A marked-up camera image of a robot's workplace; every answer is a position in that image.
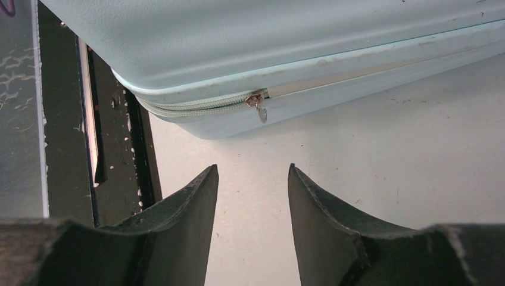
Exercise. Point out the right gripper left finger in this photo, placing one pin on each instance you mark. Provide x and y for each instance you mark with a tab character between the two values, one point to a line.
166	244

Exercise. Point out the light blue ribbed suitcase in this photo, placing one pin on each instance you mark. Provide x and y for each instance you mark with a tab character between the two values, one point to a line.
193	63

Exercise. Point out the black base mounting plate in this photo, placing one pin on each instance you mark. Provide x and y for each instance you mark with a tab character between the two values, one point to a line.
99	151

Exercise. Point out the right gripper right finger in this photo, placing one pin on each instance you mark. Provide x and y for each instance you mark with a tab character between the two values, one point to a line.
338	244

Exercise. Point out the silver zipper pull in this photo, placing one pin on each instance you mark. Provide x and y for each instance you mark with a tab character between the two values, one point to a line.
255	100

